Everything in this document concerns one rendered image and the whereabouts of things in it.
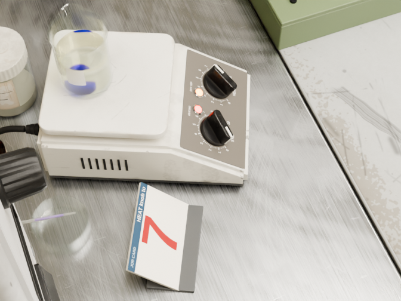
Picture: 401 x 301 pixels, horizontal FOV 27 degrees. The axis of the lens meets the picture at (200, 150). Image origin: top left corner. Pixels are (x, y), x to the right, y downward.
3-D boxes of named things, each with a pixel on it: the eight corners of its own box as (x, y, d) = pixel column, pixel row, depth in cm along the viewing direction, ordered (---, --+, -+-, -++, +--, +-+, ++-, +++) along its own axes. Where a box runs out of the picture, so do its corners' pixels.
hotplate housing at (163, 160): (249, 84, 90) (253, 36, 83) (246, 190, 83) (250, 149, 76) (44, 76, 91) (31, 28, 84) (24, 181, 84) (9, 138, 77)
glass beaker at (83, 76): (122, 96, 79) (114, 42, 72) (65, 110, 78) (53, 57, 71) (105, 48, 82) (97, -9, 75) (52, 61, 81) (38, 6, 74)
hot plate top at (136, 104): (175, 39, 83) (175, 33, 82) (167, 140, 77) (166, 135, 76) (55, 34, 83) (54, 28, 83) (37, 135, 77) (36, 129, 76)
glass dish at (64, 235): (44, 264, 79) (40, 255, 77) (27, 217, 82) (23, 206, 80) (99, 243, 80) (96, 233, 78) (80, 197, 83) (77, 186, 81)
